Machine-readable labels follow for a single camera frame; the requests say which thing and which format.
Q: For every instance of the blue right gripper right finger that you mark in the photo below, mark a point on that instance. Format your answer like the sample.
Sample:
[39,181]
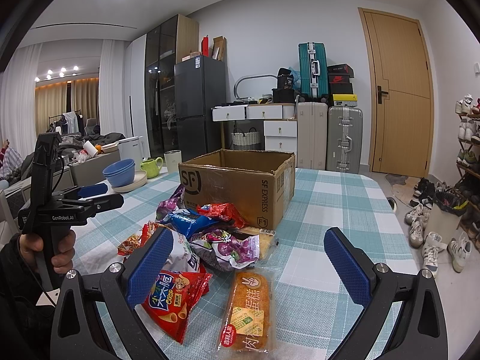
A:
[353,266]

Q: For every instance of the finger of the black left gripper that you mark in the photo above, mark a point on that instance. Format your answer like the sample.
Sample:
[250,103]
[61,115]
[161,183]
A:
[99,204]

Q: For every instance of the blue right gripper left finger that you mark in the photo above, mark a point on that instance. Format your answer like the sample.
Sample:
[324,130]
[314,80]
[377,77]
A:
[145,263]

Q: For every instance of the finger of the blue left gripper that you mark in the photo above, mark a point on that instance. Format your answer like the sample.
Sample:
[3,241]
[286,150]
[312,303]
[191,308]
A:
[79,192]

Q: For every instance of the red corn snack bag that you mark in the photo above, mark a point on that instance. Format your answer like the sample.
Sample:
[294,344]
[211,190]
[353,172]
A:
[172,297]

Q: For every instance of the orange noodle snack bag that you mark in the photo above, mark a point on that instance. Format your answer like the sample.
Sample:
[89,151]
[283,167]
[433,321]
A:
[138,239]

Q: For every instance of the blue oreo packet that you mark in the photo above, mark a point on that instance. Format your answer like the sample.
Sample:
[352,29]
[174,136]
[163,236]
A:
[187,222]

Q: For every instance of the purple gummy candy bag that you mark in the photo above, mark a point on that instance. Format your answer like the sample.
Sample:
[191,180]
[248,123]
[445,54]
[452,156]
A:
[222,251]

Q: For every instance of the red oreo packet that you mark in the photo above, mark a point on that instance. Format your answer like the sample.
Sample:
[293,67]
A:
[226,212]

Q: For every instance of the meat floss cake packet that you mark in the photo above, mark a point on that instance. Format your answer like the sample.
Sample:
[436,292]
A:
[247,330]

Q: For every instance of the brown SF cardboard box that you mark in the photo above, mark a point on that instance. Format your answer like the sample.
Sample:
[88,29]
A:
[259,183]

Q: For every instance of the person's left hand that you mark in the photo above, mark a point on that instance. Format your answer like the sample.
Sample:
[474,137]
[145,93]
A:
[30,245]

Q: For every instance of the blue plastic bowl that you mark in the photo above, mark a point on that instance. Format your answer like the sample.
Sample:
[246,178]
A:
[120,173]

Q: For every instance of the beige round plate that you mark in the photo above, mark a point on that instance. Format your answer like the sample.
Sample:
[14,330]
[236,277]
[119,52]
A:
[139,180]

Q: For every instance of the white kettle appliance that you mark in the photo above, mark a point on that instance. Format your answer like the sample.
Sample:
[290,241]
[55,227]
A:
[135,148]

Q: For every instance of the green ceramic watering jug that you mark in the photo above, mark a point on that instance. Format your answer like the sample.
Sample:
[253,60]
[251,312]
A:
[152,167]

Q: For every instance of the teal checkered tablecloth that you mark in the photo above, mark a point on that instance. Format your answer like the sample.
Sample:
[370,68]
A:
[314,310]

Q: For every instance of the cream tumbler cup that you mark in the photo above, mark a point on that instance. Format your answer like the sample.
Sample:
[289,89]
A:
[172,160]

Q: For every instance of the white sneakers on floor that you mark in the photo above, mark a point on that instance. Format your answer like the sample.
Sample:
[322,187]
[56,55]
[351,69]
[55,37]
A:
[459,251]

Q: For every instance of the wooden door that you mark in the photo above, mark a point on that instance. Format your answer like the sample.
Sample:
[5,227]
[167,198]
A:
[402,121]

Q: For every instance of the shoe rack with shoes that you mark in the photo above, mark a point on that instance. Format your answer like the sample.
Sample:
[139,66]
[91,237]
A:
[467,163]

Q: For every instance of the black refrigerator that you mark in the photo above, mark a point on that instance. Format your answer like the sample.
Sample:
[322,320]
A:
[200,85]

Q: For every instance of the silver suitcase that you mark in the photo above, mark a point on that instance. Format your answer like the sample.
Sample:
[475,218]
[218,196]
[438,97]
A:
[344,141]

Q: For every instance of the woven laundry basket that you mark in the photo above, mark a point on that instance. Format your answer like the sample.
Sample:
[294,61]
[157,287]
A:
[250,140]

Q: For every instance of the beige suitcase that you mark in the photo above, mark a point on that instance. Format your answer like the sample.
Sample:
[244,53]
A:
[312,126]

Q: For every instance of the white drawer desk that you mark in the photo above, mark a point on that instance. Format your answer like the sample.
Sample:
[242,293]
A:
[277,123]

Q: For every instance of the dark glass cabinet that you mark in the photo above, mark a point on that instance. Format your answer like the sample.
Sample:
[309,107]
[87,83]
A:
[165,47]

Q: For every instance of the stacked shoe boxes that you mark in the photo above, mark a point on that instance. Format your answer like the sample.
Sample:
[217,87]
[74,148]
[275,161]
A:
[341,92]

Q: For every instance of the teal suitcase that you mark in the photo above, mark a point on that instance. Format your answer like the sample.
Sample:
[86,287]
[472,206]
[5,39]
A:
[313,69]

